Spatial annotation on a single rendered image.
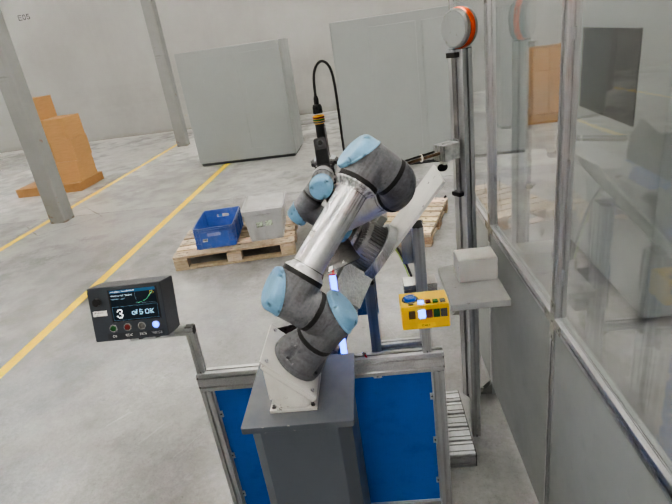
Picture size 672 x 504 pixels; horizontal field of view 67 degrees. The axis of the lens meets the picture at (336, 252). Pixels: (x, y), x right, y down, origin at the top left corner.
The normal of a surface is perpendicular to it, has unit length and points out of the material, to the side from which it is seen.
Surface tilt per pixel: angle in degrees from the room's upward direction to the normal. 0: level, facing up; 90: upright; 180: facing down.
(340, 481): 90
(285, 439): 90
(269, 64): 90
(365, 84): 90
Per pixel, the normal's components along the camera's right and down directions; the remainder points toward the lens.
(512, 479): -0.13, -0.91
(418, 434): -0.04, 0.40
